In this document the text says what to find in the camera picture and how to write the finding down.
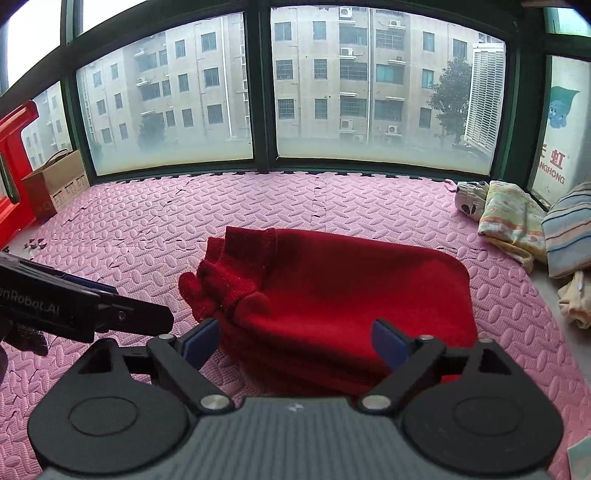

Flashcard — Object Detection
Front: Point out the yellow striped folded cloth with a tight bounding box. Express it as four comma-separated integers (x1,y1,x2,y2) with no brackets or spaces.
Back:
478,180,547,274

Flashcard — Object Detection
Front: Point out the cream cloth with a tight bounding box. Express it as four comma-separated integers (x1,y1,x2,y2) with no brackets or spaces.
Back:
558,270,591,330

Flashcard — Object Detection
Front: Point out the brown cardboard box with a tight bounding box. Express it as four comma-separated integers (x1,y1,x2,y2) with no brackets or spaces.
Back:
22,150,90,221

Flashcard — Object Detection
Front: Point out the red plastic stool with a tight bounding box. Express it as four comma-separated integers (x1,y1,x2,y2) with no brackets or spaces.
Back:
1,100,39,248

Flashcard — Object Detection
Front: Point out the pink foam floor mat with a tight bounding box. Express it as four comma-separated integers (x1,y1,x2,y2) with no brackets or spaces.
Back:
8,173,590,479

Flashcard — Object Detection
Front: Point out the red knit sweater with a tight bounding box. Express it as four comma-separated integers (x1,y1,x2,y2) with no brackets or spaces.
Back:
178,227,478,397

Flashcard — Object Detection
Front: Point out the spotted white cloth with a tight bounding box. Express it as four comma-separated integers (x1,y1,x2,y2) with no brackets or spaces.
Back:
454,181,489,222

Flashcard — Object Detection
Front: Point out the blue striped folded cloth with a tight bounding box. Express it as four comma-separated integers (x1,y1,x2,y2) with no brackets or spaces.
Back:
542,182,591,279

